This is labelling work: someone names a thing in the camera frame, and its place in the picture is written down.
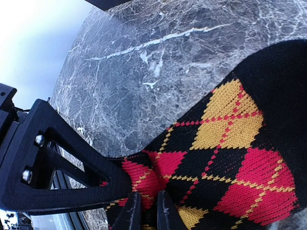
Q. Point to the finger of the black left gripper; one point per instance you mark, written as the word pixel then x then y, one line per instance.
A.
pixel 49 169

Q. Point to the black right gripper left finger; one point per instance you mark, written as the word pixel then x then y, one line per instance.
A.
pixel 130 216

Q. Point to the black argyle orange red sock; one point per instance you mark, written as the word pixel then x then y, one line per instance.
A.
pixel 237 160

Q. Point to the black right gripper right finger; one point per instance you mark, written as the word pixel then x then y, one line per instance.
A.
pixel 168 217

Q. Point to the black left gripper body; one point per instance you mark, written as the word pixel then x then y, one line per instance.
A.
pixel 8 116

